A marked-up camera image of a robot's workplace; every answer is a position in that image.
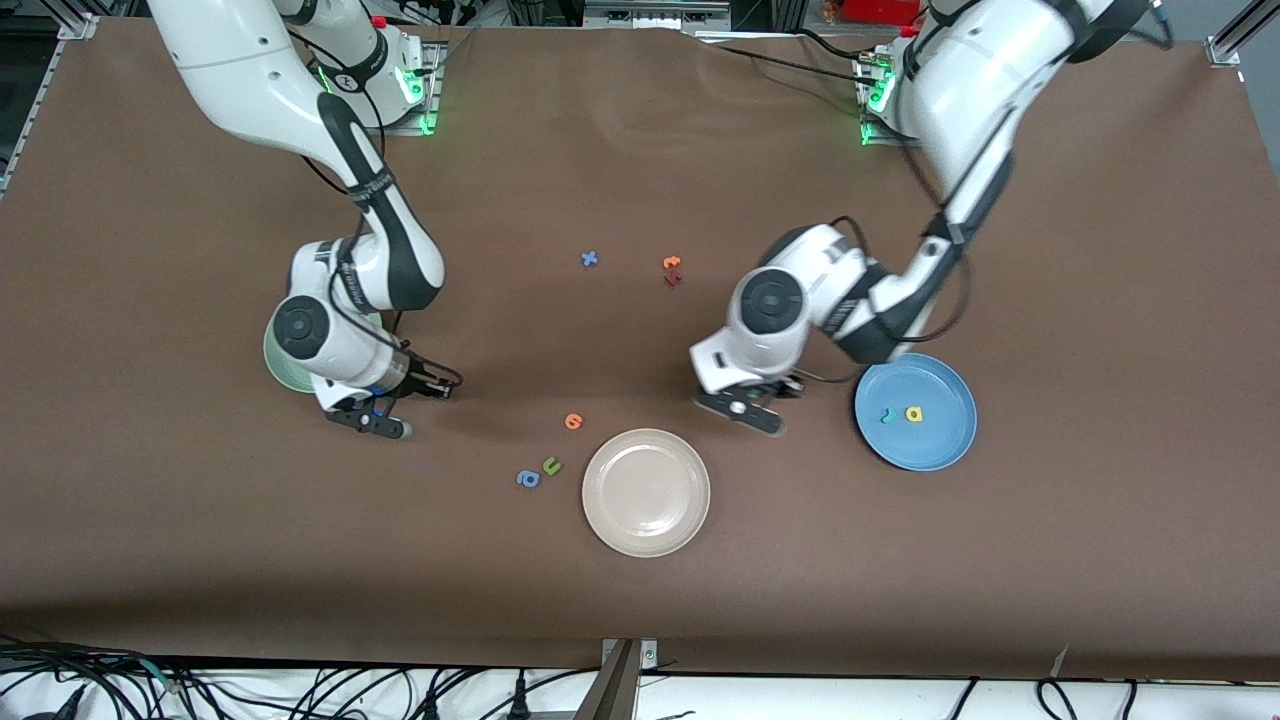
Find pale green plate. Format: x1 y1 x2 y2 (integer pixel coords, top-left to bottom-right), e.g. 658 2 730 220
263 312 326 396

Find blue plate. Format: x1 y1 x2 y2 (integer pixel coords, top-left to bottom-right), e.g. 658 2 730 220
854 352 979 473

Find beige plate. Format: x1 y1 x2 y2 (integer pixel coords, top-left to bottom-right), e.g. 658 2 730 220
582 428 712 559

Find brown table cover sheet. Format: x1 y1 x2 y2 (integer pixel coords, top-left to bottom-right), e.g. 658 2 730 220
0 15 1280 683

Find red object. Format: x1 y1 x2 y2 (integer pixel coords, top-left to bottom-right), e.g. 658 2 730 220
838 0 926 27

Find silver equipment box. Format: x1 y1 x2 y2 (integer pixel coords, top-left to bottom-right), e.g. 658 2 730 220
583 0 733 31

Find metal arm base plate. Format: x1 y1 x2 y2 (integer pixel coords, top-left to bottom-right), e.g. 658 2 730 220
378 40 443 137
856 50 906 150

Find black base cable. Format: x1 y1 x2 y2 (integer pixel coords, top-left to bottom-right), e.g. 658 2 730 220
785 28 886 66
700 38 873 86

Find aluminium table bracket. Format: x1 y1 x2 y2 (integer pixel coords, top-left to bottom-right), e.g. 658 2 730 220
575 638 659 720

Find aluminium frame profile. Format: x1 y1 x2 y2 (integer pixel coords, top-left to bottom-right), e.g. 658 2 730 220
1205 0 1280 69
0 12 99 196

